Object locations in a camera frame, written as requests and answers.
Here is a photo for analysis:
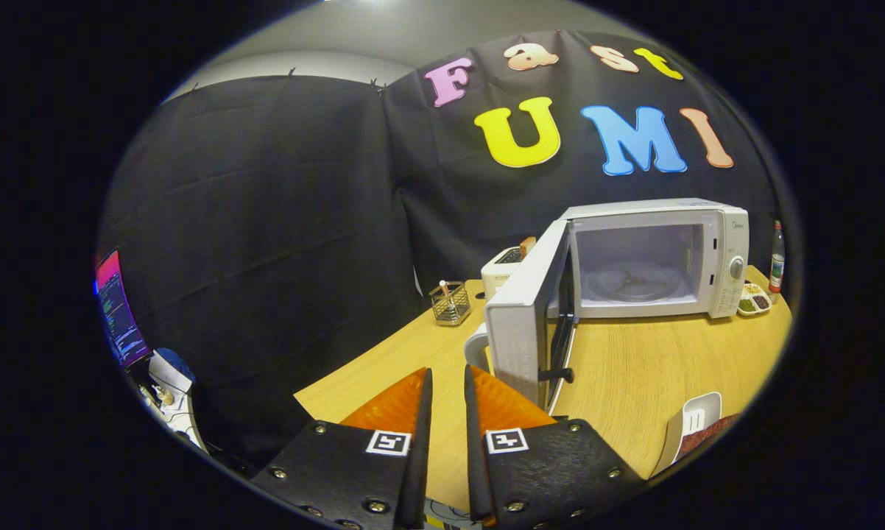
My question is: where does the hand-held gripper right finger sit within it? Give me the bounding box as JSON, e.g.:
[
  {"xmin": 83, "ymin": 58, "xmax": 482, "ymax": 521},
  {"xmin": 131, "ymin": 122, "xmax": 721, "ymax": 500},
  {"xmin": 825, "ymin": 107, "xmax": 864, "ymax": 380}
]
[{"xmin": 463, "ymin": 364, "xmax": 646, "ymax": 530}]

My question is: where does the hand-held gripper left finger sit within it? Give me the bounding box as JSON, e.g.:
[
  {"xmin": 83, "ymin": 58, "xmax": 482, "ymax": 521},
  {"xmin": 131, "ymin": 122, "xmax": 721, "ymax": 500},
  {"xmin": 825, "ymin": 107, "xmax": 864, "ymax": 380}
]
[{"xmin": 251, "ymin": 368, "xmax": 434, "ymax": 530}]

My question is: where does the reddish brown meat slice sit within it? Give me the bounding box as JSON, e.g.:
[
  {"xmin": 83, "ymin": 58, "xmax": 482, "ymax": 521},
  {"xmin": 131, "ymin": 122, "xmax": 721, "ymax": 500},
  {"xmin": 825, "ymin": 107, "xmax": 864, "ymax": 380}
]
[{"xmin": 677, "ymin": 414, "xmax": 739, "ymax": 461}]

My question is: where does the white toaster oven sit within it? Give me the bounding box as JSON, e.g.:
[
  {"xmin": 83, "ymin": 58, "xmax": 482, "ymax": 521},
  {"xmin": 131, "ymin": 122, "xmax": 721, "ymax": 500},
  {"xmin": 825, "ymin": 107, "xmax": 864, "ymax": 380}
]
[{"xmin": 463, "ymin": 197, "xmax": 750, "ymax": 414}]

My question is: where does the white pop-up toaster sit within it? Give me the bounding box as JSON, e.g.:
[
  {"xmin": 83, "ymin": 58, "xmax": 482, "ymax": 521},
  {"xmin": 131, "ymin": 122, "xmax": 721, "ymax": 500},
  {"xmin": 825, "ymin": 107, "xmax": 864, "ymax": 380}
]
[{"xmin": 481, "ymin": 237, "xmax": 537, "ymax": 301}]

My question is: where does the white rectangular tray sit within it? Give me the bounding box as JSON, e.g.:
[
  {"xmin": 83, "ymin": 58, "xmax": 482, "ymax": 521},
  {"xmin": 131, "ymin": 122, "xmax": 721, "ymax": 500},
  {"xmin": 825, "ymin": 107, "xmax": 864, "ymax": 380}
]
[{"xmin": 649, "ymin": 392, "xmax": 723, "ymax": 479}]

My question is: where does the white paper sheet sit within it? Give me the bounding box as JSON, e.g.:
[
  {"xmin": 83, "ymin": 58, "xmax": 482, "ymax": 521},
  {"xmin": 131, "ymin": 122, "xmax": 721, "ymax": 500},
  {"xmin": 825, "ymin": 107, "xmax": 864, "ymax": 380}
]
[{"xmin": 148, "ymin": 349, "xmax": 195, "ymax": 395}]

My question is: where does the black backdrop cloth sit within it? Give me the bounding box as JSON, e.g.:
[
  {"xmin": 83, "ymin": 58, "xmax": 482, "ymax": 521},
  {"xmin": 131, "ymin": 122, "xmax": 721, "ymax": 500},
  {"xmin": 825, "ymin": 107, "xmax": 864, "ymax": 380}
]
[{"xmin": 96, "ymin": 29, "xmax": 782, "ymax": 464}]

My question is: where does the white divided dish with beans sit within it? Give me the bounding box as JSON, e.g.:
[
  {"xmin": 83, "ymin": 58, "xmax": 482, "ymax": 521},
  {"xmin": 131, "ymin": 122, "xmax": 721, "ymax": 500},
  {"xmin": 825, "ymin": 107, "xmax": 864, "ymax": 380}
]
[{"xmin": 737, "ymin": 282, "xmax": 773, "ymax": 317}]

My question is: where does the computer monitor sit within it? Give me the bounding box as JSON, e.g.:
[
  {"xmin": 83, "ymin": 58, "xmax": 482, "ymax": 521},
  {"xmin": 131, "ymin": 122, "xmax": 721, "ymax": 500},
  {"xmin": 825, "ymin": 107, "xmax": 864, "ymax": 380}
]
[{"xmin": 94, "ymin": 249, "xmax": 152, "ymax": 369}]

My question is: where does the clear plastic bottle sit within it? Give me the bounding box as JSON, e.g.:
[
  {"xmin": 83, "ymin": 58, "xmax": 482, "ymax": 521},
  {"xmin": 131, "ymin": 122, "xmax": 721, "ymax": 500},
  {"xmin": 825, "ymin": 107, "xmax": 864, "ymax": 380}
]
[{"xmin": 769, "ymin": 219, "xmax": 786, "ymax": 295}]

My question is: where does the wire mesh basket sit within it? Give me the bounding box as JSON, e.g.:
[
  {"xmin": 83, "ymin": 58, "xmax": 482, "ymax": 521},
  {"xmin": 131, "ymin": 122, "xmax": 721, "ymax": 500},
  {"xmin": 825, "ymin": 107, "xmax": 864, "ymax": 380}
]
[{"xmin": 429, "ymin": 280, "xmax": 472, "ymax": 327}]

